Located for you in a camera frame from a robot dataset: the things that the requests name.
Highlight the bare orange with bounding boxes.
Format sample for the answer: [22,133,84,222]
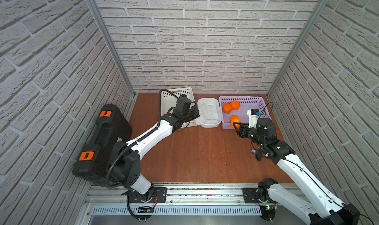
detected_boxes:
[222,104,233,114]
[230,115,238,122]
[230,101,240,111]
[231,117,241,129]

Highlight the white foam net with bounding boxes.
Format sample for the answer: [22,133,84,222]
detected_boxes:
[199,104,219,124]

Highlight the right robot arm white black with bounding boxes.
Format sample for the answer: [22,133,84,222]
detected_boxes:
[233,117,360,225]

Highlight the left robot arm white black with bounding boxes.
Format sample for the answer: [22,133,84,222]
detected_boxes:
[105,89,200,198]

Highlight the white perforated plastic basket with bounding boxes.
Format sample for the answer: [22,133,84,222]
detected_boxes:
[160,87,198,128]

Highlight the small black clip device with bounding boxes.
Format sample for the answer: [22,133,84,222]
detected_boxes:
[251,149,264,161]

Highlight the purple perforated plastic basket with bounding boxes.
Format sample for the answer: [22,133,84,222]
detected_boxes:
[219,96,271,129]

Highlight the white plastic tub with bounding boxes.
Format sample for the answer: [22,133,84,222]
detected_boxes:
[195,98,222,128]

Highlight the black tool case orange latches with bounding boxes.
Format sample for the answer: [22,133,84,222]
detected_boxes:
[72,104,132,188]

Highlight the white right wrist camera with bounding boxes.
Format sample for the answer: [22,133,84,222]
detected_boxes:
[247,109,261,128]

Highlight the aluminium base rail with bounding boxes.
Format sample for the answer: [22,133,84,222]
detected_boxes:
[75,182,335,225]

